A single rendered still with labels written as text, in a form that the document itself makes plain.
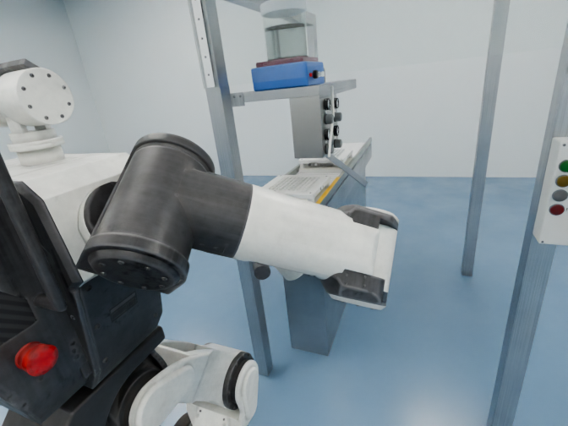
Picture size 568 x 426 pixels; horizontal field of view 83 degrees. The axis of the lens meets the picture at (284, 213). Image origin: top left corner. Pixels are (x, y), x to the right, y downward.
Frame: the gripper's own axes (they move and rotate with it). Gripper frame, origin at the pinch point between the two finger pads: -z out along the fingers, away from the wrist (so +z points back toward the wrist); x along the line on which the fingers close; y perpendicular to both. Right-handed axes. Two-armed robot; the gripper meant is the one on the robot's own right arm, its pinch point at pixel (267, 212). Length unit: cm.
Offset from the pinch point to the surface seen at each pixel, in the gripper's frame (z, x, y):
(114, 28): -515, -139, -159
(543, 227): 21, 8, 67
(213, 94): -33.5, -31.8, -10.2
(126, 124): -531, 4, -186
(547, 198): 20, 0, 67
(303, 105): -23.3, -25.6, 17.7
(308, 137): -22.8, -15.3, 18.4
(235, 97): -35.6, -29.9, -3.1
